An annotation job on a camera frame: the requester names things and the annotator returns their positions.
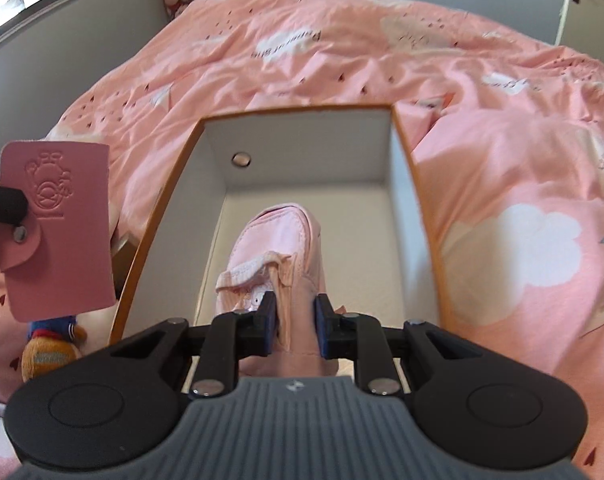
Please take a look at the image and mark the dark grey small box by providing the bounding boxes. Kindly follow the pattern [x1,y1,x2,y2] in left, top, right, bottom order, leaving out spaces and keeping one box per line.
[111,233,139,299]

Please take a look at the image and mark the orange cardboard storage box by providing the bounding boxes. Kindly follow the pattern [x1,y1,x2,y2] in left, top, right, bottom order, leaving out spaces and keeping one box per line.
[108,103,453,396]

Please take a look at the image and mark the pink fabric pouch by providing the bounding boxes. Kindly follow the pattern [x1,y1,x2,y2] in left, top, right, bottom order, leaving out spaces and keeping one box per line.
[215,204,339,377]

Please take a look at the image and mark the bear plush blue outfit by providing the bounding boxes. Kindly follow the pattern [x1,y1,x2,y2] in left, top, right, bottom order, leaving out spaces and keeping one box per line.
[21,315,87,382]

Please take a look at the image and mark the pink leather card holder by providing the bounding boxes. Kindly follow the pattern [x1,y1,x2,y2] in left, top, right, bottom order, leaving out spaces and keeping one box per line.
[0,141,116,323]

